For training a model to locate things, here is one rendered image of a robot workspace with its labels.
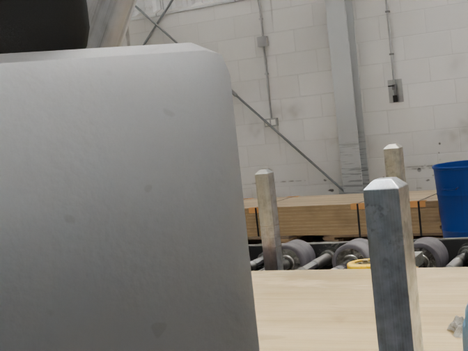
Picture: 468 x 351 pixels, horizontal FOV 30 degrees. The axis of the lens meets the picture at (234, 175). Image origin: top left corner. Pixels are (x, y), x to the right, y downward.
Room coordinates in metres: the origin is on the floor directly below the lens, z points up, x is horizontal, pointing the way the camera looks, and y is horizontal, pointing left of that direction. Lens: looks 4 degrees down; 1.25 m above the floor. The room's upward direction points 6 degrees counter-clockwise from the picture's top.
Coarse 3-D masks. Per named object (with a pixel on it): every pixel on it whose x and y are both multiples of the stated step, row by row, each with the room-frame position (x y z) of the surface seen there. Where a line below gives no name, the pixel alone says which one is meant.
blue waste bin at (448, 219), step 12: (432, 168) 6.50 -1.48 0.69; (444, 168) 6.34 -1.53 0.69; (456, 168) 6.27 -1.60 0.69; (444, 180) 6.37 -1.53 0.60; (456, 180) 6.29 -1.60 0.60; (444, 192) 6.39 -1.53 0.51; (456, 192) 6.30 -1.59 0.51; (444, 204) 6.41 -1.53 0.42; (456, 204) 6.32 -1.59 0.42; (444, 216) 6.43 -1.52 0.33; (456, 216) 6.33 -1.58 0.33; (444, 228) 6.46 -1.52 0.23; (456, 228) 6.34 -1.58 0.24
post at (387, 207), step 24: (384, 192) 0.82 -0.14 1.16; (408, 192) 0.84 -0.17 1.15; (384, 216) 0.82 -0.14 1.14; (408, 216) 0.83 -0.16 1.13; (384, 240) 0.82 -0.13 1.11; (408, 240) 0.82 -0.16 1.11; (384, 264) 0.82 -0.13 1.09; (408, 264) 0.82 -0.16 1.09; (384, 288) 0.82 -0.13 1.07; (408, 288) 0.81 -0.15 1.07; (384, 312) 0.82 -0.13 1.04; (408, 312) 0.81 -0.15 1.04; (384, 336) 0.82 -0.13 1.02; (408, 336) 0.81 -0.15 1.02
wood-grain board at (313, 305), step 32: (256, 288) 1.70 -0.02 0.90; (288, 288) 1.67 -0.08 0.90; (320, 288) 1.64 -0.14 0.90; (352, 288) 1.61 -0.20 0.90; (448, 288) 1.52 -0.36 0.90; (256, 320) 1.44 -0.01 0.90; (288, 320) 1.41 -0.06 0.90; (320, 320) 1.39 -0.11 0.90; (352, 320) 1.37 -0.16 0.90; (448, 320) 1.31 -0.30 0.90
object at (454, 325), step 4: (456, 316) 1.27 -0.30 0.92; (456, 320) 1.27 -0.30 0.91; (460, 320) 1.26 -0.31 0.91; (452, 324) 1.25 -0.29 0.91; (456, 324) 1.24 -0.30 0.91; (460, 324) 1.26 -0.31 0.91; (448, 328) 1.25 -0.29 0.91; (452, 328) 1.24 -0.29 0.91; (456, 328) 1.24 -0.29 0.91; (460, 328) 1.22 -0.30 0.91; (456, 332) 1.22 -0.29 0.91; (460, 332) 1.22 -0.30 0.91; (456, 336) 1.21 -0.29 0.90; (460, 336) 1.20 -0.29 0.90
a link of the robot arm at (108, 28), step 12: (96, 0) 0.48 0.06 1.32; (108, 0) 0.48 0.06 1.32; (120, 0) 0.49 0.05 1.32; (132, 0) 0.50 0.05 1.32; (96, 12) 0.48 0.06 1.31; (108, 12) 0.48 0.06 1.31; (120, 12) 0.49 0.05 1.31; (132, 12) 0.51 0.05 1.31; (96, 24) 0.48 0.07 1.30; (108, 24) 0.49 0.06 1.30; (120, 24) 0.50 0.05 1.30; (96, 36) 0.48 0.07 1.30; (108, 36) 0.49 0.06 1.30; (120, 36) 0.50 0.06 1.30
